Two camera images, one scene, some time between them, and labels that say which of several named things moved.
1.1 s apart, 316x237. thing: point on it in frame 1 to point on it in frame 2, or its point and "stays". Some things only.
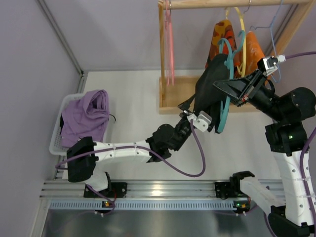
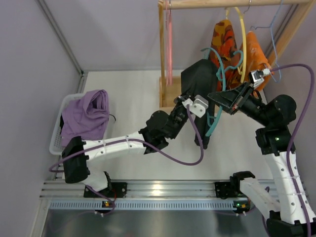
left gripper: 185,119 to 181,106
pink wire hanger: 168,38 stays
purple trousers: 86,116 stays
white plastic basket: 56,146 stays
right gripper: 249,87 to 242,98
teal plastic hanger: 229,61 to 221,69
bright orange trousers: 254,54 stays
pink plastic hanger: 169,25 stays
